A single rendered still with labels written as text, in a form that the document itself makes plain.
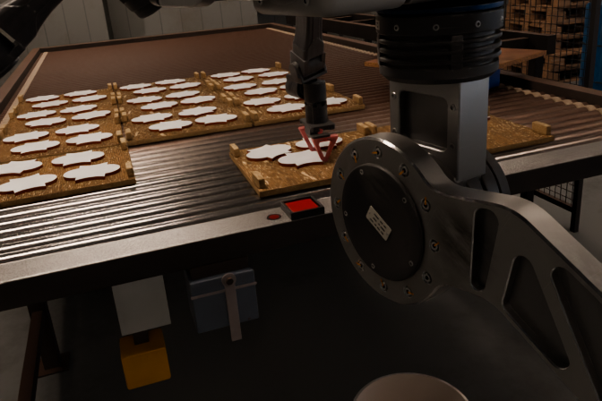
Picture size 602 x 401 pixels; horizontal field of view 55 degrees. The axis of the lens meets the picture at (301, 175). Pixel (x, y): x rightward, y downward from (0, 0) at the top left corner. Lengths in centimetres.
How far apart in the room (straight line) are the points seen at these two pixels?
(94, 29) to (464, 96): 570
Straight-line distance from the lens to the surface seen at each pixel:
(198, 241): 118
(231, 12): 606
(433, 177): 60
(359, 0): 51
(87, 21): 620
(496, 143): 162
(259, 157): 154
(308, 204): 125
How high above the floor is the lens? 142
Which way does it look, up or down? 20 degrees down
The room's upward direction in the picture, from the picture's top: 5 degrees counter-clockwise
